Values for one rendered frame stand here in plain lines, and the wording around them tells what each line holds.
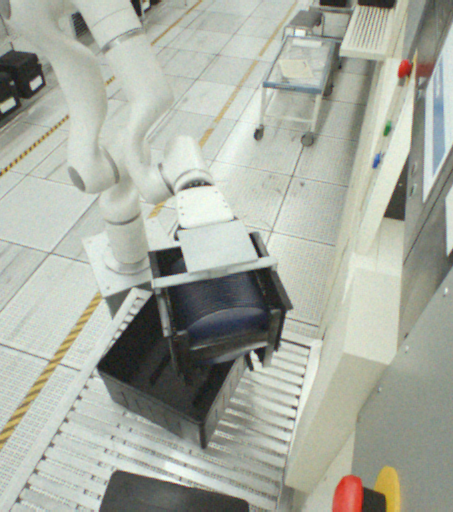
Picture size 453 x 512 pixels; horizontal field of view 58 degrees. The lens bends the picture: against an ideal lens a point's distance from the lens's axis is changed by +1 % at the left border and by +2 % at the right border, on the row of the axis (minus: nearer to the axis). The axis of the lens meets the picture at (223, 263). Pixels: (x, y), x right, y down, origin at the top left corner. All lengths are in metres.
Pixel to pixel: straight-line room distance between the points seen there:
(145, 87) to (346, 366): 0.62
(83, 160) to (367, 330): 0.82
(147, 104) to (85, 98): 0.25
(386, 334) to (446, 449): 0.21
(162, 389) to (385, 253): 0.76
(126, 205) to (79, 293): 1.21
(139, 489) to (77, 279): 1.64
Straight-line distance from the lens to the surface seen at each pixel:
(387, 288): 0.50
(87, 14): 0.88
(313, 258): 2.43
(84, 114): 1.06
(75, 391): 1.16
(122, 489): 0.95
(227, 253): 0.68
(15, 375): 2.19
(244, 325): 0.78
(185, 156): 0.86
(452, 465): 0.26
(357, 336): 0.45
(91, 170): 1.08
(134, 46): 0.85
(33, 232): 2.79
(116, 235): 1.27
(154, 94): 0.84
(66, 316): 2.28
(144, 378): 1.12
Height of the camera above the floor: 1.77
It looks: 49 degrees down
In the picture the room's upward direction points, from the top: straight up
